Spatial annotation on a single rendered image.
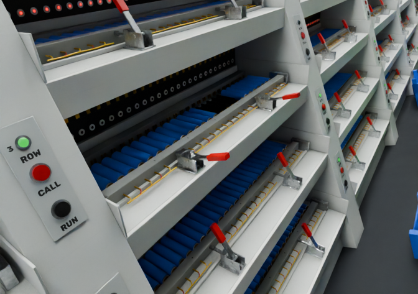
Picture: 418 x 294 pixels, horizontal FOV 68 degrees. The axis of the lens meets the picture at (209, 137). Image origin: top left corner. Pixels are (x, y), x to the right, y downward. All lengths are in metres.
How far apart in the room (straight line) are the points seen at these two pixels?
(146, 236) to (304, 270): 0.49
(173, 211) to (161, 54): 0.23
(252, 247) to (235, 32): 0.41
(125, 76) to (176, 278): 0.33
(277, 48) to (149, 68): 0.47
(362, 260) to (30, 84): 0.92
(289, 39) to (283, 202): 0.40
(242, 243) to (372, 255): 0.51
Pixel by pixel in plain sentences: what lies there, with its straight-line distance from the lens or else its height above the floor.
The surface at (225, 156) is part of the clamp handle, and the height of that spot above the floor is 0.55.
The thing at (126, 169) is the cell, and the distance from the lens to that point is 0.49.
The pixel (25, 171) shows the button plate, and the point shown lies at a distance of 0.35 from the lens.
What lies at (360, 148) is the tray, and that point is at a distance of 1.31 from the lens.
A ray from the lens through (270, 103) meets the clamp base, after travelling 0.67.
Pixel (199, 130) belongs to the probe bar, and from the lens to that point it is 0.55.
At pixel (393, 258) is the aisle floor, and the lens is 1.03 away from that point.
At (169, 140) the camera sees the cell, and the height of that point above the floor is 0.57.
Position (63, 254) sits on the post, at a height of 0.55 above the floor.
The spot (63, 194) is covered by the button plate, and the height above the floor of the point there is 0.61.
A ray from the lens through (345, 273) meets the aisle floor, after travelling 1.00.
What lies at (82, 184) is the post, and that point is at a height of 0.60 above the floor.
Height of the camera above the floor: 0.69
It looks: 14 degrees down
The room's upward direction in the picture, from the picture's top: 22 degrees counter-clockwise
